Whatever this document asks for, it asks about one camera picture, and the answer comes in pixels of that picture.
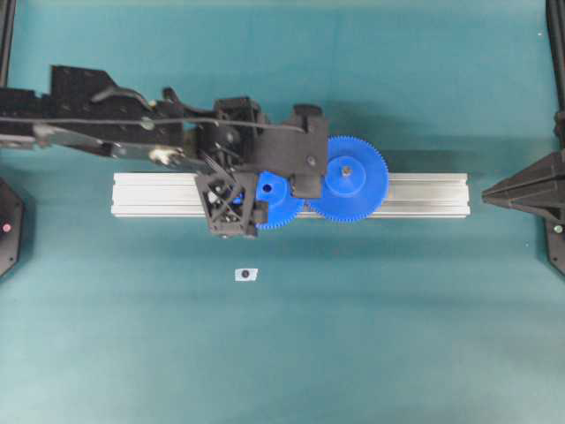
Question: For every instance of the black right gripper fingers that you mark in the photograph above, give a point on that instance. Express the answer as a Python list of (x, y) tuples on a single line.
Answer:
[(537, 189)]

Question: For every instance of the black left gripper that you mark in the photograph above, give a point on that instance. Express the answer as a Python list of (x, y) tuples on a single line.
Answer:
[(229, 201)]

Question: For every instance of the small blue plastic gear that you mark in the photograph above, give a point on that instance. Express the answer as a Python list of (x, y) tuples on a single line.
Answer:
[(282, 206)]

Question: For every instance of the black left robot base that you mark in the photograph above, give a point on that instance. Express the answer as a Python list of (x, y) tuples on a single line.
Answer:
[(11, 221)]

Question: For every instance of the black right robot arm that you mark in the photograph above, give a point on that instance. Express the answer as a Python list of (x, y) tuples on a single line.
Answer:
[(554, 227)]

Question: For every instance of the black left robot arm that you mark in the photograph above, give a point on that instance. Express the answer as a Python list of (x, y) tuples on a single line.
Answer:
[(86, 110)]

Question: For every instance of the large blue plastic gear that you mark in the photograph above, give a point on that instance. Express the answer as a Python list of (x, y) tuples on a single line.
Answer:
[(357, 196)]

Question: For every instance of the white sticker with black dot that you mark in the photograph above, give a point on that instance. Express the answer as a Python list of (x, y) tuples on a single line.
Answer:
[(246, 275)]

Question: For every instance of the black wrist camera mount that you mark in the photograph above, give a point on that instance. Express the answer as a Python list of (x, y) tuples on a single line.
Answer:
[(297, 150)]

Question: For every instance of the aluminium extrusion rail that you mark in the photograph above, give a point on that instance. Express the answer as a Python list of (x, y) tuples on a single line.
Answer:
[(410, 195)]

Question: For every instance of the black frame post right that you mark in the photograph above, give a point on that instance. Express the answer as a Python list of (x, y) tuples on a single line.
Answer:
[(555, 29)]

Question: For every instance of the black frame post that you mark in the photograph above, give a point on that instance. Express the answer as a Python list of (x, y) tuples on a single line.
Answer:
[(555, 29), (7, 16)]

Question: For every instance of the black frame post left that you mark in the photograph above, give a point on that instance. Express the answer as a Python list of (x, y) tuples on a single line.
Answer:
[(7, 16)]

